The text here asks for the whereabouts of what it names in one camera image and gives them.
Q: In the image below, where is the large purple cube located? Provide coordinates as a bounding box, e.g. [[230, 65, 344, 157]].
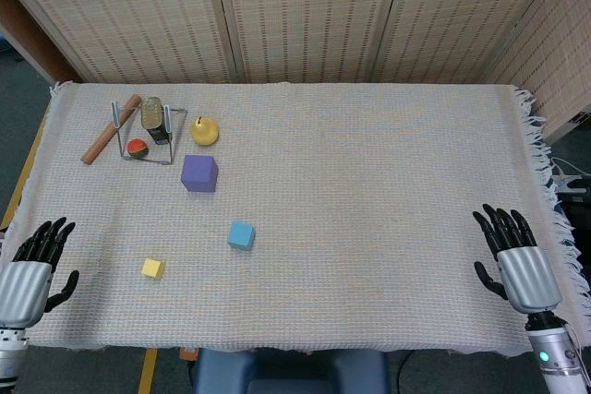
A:
[[179, 153, 219, 194]]

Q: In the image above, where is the wooden rolling pin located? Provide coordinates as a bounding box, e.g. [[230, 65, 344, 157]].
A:
[[79, 93, 143, 166]]

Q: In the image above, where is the brown wooden board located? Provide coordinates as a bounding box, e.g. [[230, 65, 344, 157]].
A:
[[0, 0, 82, 86]]

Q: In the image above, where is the beige woven tablecloth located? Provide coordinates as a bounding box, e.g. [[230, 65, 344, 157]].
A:
[[0, 81, 591, 358]]

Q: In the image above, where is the white cable bundle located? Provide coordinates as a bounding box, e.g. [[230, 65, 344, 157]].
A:
[[551, 157, 591, 192]]

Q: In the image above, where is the metal wire stand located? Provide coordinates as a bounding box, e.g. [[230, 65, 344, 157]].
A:
[[109, 100, 189, 167]]

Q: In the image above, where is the small yellow cube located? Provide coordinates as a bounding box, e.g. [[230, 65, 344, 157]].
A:
[[141, 257, 166, 281]]

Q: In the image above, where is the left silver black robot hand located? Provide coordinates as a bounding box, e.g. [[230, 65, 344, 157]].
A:
[[0, 216, 80, 328]]

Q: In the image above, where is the yellow pear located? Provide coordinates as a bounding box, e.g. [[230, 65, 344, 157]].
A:
[[190, 115, 220, 147]]

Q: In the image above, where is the black equipment box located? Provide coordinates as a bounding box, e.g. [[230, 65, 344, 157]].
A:
[[556, 184, 591, 247]]

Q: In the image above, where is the red green ball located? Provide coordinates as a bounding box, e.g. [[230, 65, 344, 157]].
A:
[[127, 137, 150, 161]]

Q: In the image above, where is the blue padded seat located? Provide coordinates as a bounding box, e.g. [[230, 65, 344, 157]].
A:
[[191, 347, 390, 394]]

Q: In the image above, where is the yellow floor tape strip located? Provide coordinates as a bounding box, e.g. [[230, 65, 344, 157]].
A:
[[0, 105, 51, 229], [137, 348, 159, 394]]

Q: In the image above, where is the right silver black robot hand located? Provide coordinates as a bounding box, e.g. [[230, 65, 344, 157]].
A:
[[471, 203, 563, 316]]

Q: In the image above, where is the woven bamboo folding screen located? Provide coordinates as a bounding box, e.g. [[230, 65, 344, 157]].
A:
[[0, 0, 591, 137]]

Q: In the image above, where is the medium blue cube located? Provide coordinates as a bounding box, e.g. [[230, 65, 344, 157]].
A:
[[226, 221, 257, 252]]

